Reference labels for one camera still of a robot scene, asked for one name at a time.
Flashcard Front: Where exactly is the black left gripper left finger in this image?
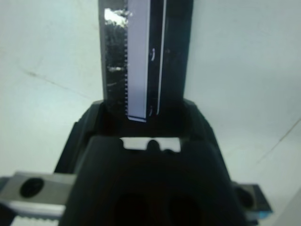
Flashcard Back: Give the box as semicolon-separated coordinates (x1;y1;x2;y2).
54;100;105;175

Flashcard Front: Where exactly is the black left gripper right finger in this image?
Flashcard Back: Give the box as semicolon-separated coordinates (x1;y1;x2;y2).
183;98;233;183

